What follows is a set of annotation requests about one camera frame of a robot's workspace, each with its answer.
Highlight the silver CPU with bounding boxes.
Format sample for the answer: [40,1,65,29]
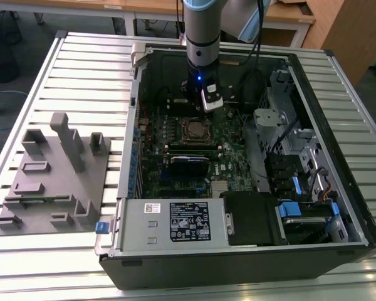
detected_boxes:
[188,121,207,138]

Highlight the metal socket cover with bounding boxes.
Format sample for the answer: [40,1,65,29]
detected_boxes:
[181,118,215,145]

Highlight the black RAM slot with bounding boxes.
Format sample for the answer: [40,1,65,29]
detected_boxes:
[168,141,219,146]
[168,151,220,156]
[168,144,219,149]
[168,147,219,152]

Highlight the grey case latch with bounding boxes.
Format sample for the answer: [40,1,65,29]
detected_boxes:
[130,43,149,68]

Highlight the green motherboard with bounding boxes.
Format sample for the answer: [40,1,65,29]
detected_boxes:
[137,102,261,200]

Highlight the silver drive cage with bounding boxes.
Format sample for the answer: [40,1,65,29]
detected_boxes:
[253,69,348,201]

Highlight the black graphics card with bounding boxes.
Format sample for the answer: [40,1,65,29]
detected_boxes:
[168,155,211,186]

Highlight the silver chipset heatsink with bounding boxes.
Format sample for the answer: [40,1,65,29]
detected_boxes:
[211,180,230,193]

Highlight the black disk bay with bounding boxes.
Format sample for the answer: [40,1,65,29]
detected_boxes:
[264,152,310,201]

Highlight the silver power supply unit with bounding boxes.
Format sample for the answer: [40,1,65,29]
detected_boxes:
[112,198,232,252]

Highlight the wooden cabinet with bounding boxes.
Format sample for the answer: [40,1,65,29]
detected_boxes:
[302,0,376,87]

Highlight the grey parts rack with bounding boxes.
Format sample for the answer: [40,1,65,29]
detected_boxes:
[0,112,112,236]

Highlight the black PC case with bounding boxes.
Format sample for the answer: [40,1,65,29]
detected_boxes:
[93,43,376,291]

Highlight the black round bin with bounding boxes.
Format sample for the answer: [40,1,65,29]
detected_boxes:
[0,43,21,84]

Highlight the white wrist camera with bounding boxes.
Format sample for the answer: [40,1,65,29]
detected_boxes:
[201,83,224,114]

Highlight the black looped cable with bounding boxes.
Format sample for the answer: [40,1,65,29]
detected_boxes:
[240,67,266,106]

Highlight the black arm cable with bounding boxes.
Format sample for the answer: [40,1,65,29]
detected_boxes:
[238,0,266,82]

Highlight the wooden desk white frame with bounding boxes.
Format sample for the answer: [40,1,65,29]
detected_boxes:
[125,0,316,48]
[0,0,135,37]

